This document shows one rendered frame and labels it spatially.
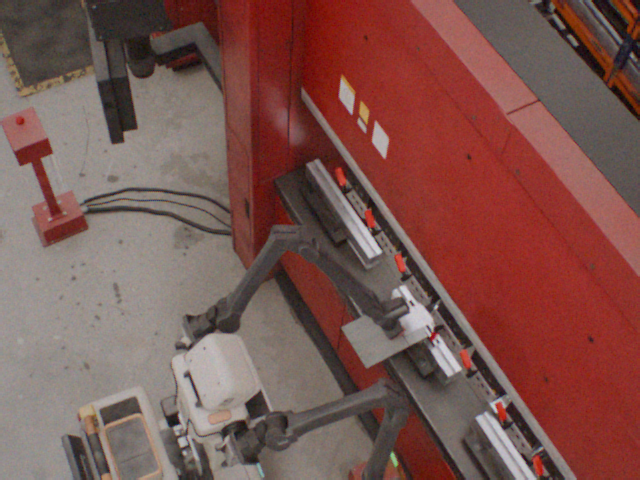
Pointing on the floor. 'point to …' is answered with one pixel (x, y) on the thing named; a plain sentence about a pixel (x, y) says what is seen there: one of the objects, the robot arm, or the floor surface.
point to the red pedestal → (60, 229)
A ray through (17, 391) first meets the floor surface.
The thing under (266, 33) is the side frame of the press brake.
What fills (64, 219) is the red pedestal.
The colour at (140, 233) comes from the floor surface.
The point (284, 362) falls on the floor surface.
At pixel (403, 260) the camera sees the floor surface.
